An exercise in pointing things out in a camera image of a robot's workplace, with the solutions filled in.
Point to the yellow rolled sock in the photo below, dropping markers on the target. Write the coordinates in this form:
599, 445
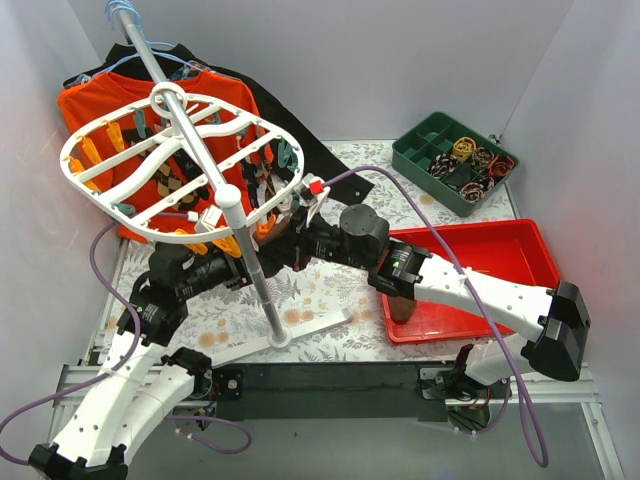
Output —
463, 148

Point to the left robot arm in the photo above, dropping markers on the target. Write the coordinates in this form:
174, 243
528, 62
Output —
139, 385

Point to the orange rolled sock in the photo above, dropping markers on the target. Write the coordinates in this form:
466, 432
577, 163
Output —
501, 166

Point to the white stand base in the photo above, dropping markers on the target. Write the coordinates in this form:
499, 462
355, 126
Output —
291, 334

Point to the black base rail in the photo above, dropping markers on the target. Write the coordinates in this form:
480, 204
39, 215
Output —
325, 390

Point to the blue wire hanger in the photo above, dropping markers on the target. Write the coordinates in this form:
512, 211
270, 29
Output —
124, 14

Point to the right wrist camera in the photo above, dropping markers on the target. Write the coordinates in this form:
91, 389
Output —
313, 191

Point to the dark patterned socks on hanger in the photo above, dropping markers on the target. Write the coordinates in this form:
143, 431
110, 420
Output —
272, 165

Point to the green compartment box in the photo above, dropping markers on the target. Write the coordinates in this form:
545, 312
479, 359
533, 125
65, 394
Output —
469, 185

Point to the silver stand pole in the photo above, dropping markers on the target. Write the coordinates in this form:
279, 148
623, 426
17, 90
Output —
228, 198

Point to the black garment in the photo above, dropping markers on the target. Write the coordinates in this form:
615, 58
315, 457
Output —
319, 160

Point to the white oval clip hanger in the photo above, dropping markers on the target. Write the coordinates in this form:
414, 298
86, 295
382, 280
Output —
180, 160

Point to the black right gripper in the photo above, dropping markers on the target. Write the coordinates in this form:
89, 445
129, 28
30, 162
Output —
300, 242

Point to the orange t-shirt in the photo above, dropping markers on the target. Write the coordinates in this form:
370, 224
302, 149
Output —
150, 150

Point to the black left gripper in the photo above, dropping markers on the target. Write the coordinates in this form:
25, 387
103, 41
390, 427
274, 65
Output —
236, 270

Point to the floral table mat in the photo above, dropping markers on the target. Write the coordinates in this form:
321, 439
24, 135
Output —
222, 318

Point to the aluminium frame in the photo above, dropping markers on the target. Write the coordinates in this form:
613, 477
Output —
139, 385

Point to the brown argyle sock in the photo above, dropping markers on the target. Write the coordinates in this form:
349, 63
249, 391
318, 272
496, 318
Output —
172, 175

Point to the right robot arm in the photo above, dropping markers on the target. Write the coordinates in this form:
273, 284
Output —
549, 326

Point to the floral rolled sock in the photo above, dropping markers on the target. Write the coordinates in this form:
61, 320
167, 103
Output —
443, 165

